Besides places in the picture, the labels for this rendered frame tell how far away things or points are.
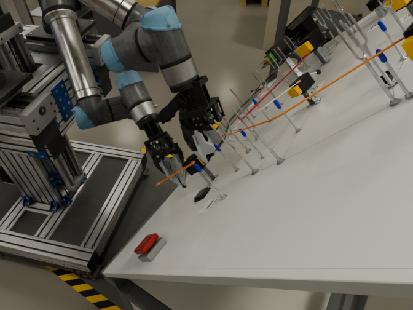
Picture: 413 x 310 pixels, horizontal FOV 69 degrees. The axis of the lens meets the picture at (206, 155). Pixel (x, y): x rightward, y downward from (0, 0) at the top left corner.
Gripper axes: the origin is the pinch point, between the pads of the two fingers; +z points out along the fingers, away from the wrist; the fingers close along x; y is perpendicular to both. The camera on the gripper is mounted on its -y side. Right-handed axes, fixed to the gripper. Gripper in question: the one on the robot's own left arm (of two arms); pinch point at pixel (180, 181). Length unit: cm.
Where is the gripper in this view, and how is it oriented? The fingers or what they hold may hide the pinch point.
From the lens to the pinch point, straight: 89.4
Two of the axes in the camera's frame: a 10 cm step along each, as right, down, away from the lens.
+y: -0.1, -0.8, -10.0
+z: 4.6, 8.8, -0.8
